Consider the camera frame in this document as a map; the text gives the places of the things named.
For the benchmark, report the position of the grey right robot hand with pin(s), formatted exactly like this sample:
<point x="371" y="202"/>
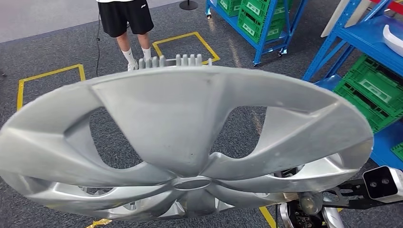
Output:
<point x="311" y="204"/>

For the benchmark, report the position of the silver plastic wheel hubcap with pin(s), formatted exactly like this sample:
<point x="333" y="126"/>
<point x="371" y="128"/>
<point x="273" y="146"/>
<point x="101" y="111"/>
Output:
<point x="167" y="132"/>

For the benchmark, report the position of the blue metal shelf rack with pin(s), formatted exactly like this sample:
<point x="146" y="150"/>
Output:
<point x="365" y="37"/>
<point x="260" y="47"/>

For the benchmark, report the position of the white plastic car part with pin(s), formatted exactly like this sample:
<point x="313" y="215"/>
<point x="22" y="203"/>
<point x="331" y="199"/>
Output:
<point x="393" y="41"/>

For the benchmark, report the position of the green plastic crate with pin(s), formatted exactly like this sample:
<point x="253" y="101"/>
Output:
<point x="228" y="6"/>
<point x="398" y="152"/>
<point x="261" y="9"/>
<point x="371" y="91"/>
<point x="252" y="28"/>

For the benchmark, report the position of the white table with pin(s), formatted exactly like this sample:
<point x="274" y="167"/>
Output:
<point x="359" y="9"/>

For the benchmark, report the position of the person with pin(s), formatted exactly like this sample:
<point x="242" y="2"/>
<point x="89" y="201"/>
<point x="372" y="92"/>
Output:
<point x="126" y="15"/>

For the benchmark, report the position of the black camera bracket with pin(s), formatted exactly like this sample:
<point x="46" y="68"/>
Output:
<point x="355" y="187"/>

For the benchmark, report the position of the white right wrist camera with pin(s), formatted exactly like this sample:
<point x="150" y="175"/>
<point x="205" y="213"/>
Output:
<point x="385" y="184"/>

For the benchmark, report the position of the black round post base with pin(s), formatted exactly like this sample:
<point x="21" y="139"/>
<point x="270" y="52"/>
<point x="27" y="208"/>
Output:
<point x="189" y="4"/>

